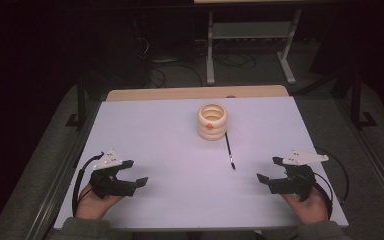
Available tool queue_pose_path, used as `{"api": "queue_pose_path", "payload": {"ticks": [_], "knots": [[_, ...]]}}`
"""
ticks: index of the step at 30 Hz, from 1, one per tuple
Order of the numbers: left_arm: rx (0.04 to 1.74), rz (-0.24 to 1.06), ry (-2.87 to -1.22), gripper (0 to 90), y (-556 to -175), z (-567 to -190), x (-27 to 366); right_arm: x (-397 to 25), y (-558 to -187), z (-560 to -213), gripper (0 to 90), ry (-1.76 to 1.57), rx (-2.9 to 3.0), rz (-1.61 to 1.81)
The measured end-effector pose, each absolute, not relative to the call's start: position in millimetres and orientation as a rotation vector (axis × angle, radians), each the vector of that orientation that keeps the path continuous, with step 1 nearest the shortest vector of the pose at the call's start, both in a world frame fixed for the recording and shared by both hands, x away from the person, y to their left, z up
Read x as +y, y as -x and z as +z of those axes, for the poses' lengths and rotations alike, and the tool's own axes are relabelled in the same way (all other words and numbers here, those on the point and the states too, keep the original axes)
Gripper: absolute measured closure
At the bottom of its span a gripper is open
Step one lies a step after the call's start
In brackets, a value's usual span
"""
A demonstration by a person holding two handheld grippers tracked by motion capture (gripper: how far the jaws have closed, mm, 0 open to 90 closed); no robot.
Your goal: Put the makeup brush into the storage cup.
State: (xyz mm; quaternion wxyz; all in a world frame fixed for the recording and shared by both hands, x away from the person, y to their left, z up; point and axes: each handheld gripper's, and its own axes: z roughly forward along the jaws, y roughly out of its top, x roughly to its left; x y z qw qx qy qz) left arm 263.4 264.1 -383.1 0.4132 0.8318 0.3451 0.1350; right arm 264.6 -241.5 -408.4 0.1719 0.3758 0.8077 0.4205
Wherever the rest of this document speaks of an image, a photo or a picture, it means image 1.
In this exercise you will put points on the cream ringed pen holder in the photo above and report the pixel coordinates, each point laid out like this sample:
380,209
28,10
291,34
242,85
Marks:
210,132

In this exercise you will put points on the black pen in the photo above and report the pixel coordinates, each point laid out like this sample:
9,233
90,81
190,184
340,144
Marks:
228,150

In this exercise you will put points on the person's left hand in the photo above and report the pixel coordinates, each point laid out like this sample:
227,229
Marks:
91,206

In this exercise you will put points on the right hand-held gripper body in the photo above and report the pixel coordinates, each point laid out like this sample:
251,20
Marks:
295,181

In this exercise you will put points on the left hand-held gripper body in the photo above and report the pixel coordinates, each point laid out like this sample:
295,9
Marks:
110,185

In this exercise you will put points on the black metal stand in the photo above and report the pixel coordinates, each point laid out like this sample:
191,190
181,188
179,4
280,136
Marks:
81,100
356,100

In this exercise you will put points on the person's right hand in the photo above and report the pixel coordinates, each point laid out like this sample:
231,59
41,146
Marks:
310,210

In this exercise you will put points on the white metal table frame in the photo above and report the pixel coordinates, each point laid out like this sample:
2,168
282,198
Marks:
246,30

